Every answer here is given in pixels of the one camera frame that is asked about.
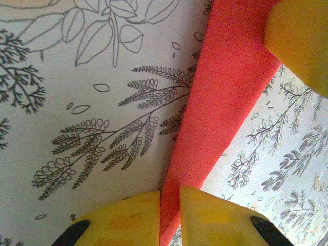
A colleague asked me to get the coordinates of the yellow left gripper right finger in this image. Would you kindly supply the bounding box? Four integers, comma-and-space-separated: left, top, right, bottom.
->
179, 184, 295, 246

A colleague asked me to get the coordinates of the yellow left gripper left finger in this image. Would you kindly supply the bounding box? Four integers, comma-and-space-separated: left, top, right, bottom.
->
51, 190, 161, 246

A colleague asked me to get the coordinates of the floral patterned table cover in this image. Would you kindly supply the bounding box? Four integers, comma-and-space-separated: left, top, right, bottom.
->
0, 0, 328, 246

